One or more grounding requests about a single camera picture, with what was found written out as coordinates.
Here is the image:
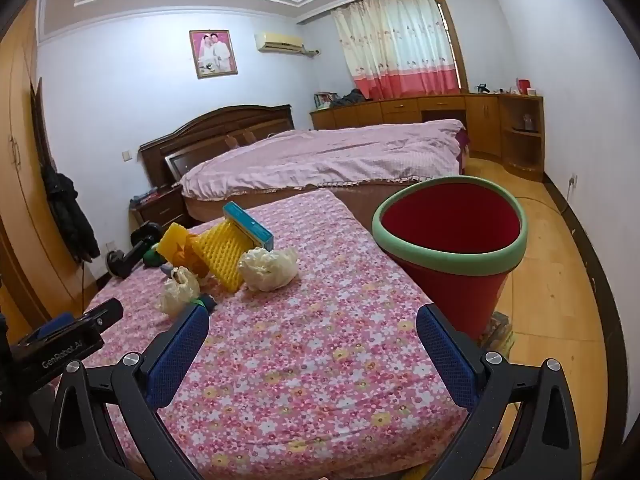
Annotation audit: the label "wall air conditioner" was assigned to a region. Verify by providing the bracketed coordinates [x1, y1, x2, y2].
[254, 31, 306, 54]

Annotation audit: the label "dark wooden nightstand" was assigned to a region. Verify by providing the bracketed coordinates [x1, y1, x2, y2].
[131, 184, 191, 233]

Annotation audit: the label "person's left hand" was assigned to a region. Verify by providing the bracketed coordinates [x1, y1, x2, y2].
[0, 420, 35, 468]

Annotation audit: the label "white crumpled socks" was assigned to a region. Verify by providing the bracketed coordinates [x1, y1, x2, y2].
[159, 266, 202, 317]

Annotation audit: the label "pink floral cloth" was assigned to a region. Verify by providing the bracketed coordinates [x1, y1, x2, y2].
[82, 189, 473, 480]

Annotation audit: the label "pink bedspread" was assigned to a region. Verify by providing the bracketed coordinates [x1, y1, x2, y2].
[179, 119, 468, 200]

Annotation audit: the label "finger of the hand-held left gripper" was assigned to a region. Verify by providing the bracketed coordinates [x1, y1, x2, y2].
[19, 298, 124, 349]

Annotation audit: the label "long wooden cabinet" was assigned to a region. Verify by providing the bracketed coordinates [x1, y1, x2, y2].
[309, 94, 501, 158]

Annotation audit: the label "brown bed base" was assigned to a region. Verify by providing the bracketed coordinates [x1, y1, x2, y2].
[182, 180, 451, 228]

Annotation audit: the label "red bin with green rim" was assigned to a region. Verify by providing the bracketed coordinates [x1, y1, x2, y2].
[371, 176, 529, 343]

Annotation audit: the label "dark wooden headboard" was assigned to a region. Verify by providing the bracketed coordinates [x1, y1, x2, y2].
[137, 105, 295, 186]

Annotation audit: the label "black jacket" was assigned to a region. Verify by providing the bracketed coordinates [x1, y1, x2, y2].
[41, 160, 101, 263]

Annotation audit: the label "small book stack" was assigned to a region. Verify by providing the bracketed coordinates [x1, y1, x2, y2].
[131, 187, 171, 206]

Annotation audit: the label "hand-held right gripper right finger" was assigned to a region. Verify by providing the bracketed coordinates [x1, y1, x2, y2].
[416, 302, 586, 480]

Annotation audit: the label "wooden corner shelf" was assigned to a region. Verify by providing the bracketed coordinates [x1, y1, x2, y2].
[497, 92, 546, 183]

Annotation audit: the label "framed wall photo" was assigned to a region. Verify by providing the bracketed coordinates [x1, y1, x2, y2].
[189, 28, 237, 80]

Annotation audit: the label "large yellow foam net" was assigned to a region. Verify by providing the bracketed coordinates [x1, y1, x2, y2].
[189, 220, 261, 293]

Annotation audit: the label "wooden wardrobe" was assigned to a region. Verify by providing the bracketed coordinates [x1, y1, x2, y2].
[0, 0, 108, 331]

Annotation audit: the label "white and red curtain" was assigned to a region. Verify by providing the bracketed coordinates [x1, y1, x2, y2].
[331, 0, 462, 101]

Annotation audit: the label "black clamp stand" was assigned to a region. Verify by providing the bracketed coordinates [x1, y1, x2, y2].
[106, 225, 163, 279]

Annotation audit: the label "black bag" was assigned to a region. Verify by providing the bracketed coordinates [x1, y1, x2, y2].
[334, 88, 368, 107]

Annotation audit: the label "blue cardboard box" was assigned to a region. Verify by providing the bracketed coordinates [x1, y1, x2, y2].
[222, 202, 274, 251]

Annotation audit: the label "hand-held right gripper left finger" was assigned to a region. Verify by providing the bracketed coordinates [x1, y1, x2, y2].
[47, 302, 211, 480]

